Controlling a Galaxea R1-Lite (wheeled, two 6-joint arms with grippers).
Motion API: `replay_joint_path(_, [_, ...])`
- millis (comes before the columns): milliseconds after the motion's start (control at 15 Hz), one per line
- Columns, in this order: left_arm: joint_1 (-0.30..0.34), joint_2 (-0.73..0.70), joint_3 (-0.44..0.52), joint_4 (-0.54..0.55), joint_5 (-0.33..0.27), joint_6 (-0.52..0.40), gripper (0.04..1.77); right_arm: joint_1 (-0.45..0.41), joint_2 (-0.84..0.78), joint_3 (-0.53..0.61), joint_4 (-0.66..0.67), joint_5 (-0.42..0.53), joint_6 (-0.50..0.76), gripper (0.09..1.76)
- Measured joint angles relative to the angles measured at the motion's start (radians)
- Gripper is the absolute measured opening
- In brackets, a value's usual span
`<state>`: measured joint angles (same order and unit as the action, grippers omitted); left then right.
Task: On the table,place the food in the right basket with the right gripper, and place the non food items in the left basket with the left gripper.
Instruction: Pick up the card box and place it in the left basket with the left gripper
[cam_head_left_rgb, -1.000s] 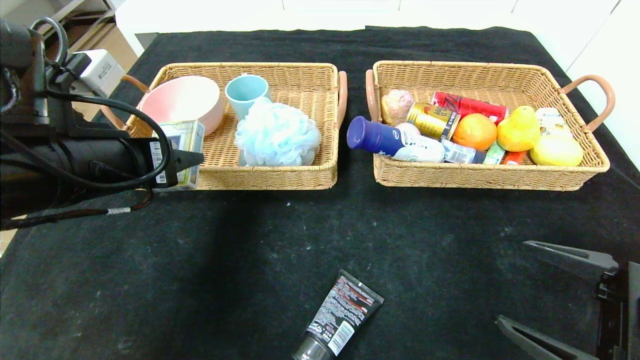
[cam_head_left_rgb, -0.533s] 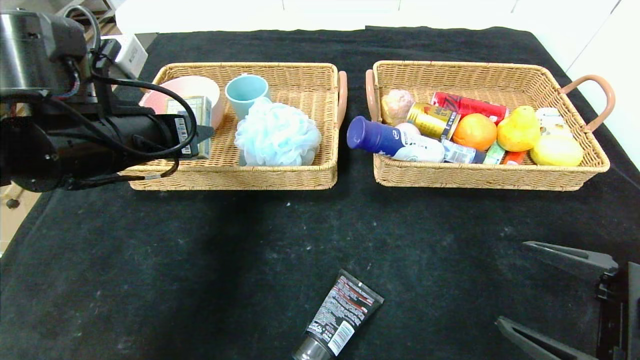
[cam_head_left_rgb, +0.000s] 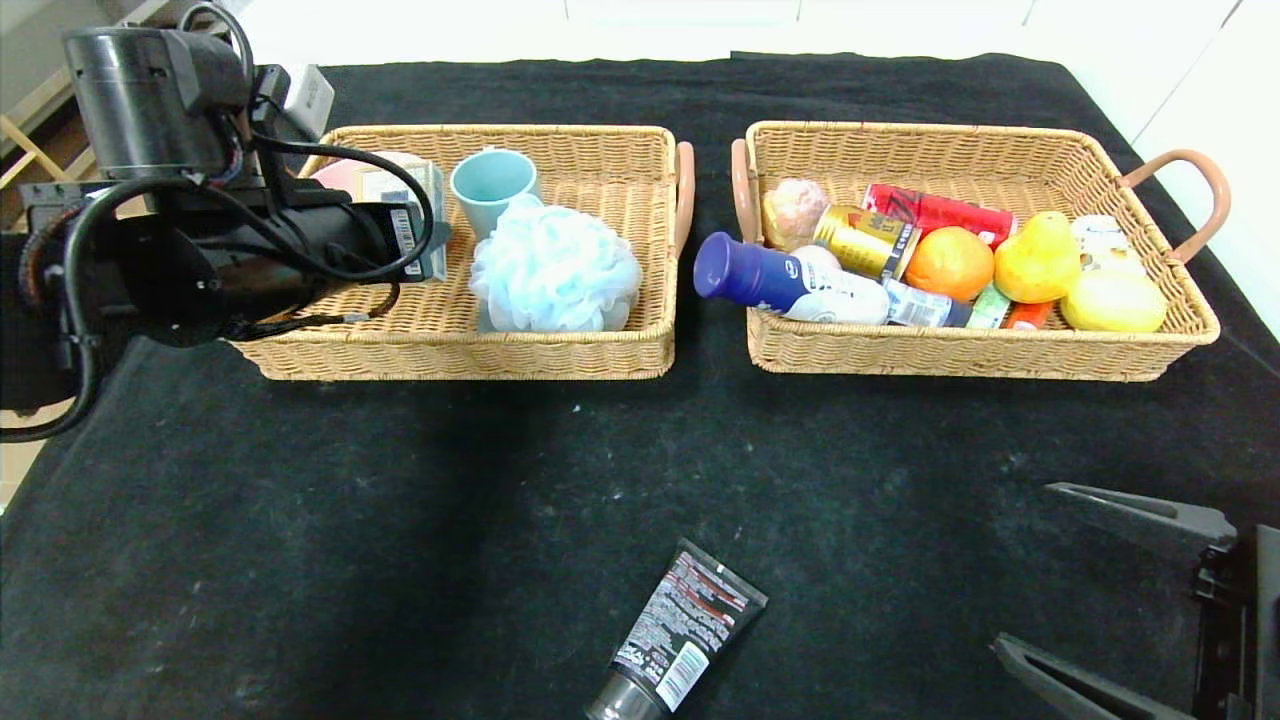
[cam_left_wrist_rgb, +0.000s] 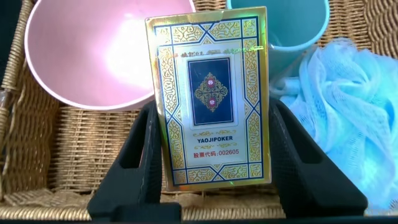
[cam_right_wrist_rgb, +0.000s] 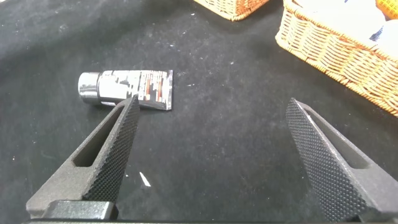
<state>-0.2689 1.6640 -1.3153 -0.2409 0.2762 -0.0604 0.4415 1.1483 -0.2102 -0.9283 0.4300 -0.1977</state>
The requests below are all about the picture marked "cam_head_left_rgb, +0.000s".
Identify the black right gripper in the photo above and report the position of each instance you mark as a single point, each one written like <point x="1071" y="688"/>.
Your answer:
<point x="1262" y="620"/>

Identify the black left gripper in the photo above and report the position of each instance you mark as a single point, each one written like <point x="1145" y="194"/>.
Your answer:
<point x="409" y="243"/>

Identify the playing card box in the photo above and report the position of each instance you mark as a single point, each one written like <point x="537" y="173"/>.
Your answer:
<point x="400" y="182"/>

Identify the pink plastic bowl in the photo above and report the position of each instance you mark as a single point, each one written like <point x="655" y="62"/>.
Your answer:
<point x="345" y="175"/>

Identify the yellow toy pear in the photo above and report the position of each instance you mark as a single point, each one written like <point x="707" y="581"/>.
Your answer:
<point x="1038" y="265"/>

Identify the white yogurt bottle blue cap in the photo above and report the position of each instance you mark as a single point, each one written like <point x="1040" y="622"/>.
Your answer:
<point x="790" y="285"/>

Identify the orange fruit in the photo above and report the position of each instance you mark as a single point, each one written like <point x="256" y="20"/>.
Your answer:
<point x="950" y="265"/>

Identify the black cosmetic tube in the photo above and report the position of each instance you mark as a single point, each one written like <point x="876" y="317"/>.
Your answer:
<point x="680" y="625"/>

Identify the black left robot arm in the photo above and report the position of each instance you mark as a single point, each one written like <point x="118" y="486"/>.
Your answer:
<point x="200" y="260"/>

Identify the teal plastic cup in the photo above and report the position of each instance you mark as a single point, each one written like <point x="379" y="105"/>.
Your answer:
<point x="493" y="193"/>

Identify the light blue bath loofah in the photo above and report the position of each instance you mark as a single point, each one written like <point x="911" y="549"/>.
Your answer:
<point x="555" y="268"/>

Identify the orange red sausage packet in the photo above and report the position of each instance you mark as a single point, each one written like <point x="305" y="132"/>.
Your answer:
<point x="1028" y="316"/>

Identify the yellow lemon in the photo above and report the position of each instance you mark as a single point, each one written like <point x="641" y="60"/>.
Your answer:
<point x="1112" y="302"/>

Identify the green wrapped candy bar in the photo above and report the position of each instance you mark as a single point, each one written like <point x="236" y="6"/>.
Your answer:
<point x="988" y="308"/>

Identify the small blue packet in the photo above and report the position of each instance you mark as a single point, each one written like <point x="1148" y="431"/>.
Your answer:
<point x="925" y="305"/>

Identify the pink fluffy pastry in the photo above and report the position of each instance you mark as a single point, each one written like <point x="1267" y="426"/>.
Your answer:
<point x="795" y="210"/>

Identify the white snack packet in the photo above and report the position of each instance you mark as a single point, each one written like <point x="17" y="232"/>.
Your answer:
<point x="1105" y="240"/>

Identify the pale pink toy peach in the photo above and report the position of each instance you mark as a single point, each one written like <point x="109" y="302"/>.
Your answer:
<point x="818" y="257"/>

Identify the wooden slatted rack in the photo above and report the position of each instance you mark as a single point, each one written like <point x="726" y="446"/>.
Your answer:
<point x="25" y="145"/>

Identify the gold drink can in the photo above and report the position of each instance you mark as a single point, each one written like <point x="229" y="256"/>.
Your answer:
<point x="865" y="242"/>

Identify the red cola can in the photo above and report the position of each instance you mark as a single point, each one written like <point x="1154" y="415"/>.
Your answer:
<point x="935" y="210"/>

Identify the grey metal shelf unit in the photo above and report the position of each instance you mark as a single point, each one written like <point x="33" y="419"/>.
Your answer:
<point x="30" y="40"/>

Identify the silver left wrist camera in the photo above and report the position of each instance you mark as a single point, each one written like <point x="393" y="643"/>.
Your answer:
<point x="305" y="100"/>

